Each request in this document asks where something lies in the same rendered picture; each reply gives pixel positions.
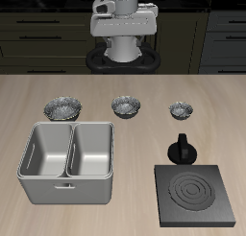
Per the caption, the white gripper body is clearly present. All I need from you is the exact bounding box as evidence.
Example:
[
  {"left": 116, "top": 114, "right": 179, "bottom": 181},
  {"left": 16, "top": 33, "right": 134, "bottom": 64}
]
[{"left": 89, "top": 3, "right": 160, "bottom": 36}]

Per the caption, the medium grey bowl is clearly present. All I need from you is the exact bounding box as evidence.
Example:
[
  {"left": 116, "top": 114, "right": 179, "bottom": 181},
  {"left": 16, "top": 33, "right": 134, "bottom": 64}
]
[{"left": 111, "top": 95, "right": 142, "bottom": 120}]

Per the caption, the small grey bowl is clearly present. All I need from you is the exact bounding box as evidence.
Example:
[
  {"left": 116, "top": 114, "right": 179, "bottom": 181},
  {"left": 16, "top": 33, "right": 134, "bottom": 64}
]
[{"left": 168, "top": 101, "right": 194, "bottom": 121}]

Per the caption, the large grey bowl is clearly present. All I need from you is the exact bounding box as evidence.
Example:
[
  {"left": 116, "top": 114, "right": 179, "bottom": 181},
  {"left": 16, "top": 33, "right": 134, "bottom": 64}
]
[{"left": 43, "top": 96, "right": 83, "bottom": 122}]

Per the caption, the dark olive kitchen cupboard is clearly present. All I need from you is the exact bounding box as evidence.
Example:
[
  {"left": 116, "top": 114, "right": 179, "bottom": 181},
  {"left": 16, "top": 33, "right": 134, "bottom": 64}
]
[{"left": 0, "top": 10, "right": 209, "bottom": 76}]

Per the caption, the black kitchen countertop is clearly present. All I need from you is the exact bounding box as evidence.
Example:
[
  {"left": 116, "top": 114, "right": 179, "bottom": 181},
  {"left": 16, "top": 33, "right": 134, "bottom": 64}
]
[{"left": 0, "top": 0, "right": 246, "bottom": 13}]

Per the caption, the dark grey kitchen cupboard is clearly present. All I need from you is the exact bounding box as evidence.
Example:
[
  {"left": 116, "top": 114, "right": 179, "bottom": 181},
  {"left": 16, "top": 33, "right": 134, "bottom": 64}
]
[{"left": 197, "top": 9, "right": 246, "bottom": 76}]

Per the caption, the round black knob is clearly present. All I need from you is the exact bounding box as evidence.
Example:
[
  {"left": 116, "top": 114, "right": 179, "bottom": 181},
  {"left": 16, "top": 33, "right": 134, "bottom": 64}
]
[{"left": 166, "top": 132, "right": 199, "bottom": 166}]

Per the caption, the white two-bin basket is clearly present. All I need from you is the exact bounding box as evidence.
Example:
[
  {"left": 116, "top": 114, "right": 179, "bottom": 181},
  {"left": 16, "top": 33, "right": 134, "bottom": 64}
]
[{"left": 16, "top": 121, "right": 116, "bottom": 206}]

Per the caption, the dark grey stove plate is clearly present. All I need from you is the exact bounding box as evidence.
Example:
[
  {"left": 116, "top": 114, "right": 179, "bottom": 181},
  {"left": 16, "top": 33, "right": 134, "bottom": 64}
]
[{"left": 154, "top": 164, "right": 237, "bottom": 229}]

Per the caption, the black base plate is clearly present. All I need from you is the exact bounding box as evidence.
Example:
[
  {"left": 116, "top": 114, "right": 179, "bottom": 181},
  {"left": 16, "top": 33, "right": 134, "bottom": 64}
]
[{"left": 85, "top": 42, "right": 161, "bottom": 75}]

